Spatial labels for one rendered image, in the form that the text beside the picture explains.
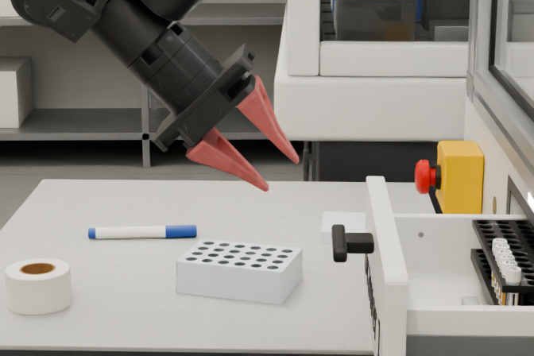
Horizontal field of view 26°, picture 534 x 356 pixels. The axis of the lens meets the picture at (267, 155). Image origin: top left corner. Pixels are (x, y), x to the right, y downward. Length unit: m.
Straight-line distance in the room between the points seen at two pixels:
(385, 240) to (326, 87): 0.86
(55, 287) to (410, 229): 0.39
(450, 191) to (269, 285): 0.23
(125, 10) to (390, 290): 0.30
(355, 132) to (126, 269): 0.56
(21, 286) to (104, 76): 4.02
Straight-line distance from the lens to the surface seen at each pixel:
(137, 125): 4.89
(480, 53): 1.39
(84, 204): 1.65
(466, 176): 1.32
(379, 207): 1.04
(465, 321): 0.91
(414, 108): 1.81
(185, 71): 0.93
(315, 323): 1.22
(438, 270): 1.15
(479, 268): 1.07
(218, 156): 0.94
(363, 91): 1.80
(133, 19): 0.93
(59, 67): 5.27
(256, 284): 1.27
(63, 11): 0.90
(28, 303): 1.26
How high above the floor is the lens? 1.23
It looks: 14 degrees down
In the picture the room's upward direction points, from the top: straight up
